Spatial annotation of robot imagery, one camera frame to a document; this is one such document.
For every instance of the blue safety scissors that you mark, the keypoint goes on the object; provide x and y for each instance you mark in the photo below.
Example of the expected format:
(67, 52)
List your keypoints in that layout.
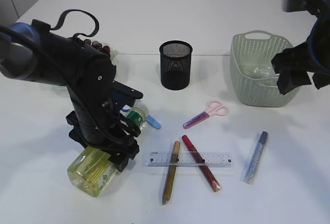
(149, 119)

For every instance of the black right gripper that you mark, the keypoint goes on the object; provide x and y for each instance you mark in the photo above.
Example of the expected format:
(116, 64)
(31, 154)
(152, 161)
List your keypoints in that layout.
(292, 65)

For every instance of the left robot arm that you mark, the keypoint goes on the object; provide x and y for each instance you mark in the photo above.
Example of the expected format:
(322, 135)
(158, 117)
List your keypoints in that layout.
(33, 53)

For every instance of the purple artificial grape bunch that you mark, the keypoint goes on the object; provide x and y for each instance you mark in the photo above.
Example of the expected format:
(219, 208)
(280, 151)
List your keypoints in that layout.
(102, 47)

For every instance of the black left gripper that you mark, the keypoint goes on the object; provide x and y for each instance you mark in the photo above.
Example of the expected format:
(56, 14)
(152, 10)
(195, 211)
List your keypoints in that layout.
(97, 105)

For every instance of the silver glitter pen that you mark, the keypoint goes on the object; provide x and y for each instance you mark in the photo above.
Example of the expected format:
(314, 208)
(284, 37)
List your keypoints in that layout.
(255, 159)

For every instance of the green wavy glass bowl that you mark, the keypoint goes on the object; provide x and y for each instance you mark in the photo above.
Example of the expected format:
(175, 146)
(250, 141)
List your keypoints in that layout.
(113, 56)

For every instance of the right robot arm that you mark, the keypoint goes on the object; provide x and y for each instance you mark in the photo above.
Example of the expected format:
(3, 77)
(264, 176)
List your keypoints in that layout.
(319, 35)

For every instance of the green plastic woven basket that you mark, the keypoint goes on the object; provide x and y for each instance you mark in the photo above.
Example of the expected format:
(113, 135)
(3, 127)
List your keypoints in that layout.
(257, 48)

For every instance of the pink safety scissors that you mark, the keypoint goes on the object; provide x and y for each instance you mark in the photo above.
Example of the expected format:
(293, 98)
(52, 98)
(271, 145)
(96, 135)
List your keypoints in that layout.
(214, 108)

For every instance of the red glitter pen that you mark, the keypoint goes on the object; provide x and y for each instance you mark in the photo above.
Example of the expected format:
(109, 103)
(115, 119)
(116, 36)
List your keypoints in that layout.
(201, 163)

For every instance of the clear plastic sheet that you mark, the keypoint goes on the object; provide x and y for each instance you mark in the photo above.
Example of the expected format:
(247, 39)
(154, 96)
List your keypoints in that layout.
(260, 72)

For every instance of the yellow tea plastic bottle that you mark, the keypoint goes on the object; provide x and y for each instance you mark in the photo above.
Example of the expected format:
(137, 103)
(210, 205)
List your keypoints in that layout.
(91, 171)

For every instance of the black mesh pen holder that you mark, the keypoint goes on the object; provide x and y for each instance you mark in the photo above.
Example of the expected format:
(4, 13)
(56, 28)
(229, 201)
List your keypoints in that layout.
(175, 64)

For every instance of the clear plastic ruler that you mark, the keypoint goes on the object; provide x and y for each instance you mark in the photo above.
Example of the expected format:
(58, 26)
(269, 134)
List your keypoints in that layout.
(185, 159)

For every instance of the gold glitter pen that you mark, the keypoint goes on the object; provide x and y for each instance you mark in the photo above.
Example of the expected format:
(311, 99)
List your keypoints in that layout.
(168, 187)

